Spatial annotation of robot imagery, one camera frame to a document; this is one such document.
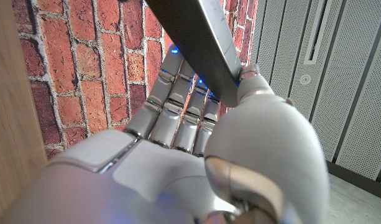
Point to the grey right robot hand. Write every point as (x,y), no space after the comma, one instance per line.
(184,174)

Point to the red brick print backdrop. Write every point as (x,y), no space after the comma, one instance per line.
(84,62)

